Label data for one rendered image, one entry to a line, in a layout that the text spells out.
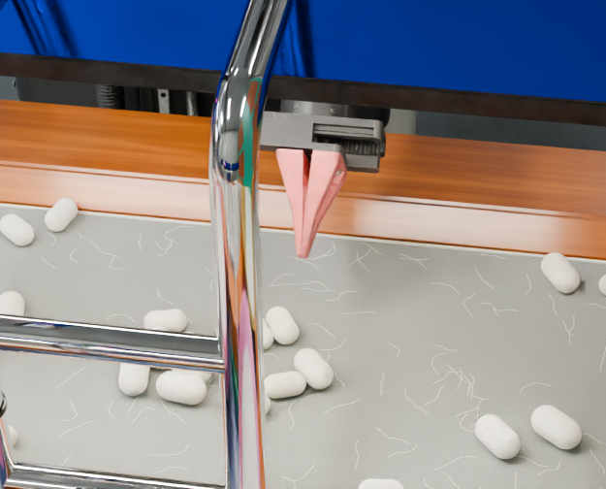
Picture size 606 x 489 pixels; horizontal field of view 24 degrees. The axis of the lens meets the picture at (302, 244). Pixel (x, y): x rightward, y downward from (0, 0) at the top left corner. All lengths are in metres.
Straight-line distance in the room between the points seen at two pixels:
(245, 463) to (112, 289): 0.36
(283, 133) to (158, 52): 0.25
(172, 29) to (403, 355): 0.38
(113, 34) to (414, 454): 0.38
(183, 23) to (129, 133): 0.47
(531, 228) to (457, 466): 0.25
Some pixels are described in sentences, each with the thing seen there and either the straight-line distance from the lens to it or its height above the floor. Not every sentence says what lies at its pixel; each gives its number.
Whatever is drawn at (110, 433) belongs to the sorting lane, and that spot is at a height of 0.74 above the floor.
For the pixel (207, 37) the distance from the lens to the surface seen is 0.78.
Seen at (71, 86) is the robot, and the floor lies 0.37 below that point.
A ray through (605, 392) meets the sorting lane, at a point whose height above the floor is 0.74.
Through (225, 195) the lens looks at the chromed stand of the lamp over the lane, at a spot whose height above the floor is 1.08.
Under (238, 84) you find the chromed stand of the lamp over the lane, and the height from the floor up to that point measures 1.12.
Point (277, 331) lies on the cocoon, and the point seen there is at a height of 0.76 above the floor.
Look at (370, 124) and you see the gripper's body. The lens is 1.02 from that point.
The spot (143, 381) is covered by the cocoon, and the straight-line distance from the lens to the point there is 1.03.
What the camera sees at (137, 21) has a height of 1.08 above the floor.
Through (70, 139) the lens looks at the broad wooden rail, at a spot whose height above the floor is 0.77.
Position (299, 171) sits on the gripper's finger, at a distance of 1.02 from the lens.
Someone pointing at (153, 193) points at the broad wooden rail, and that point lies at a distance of 1.19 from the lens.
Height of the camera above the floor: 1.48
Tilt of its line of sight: 40 degrees down
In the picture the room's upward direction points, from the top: straight up
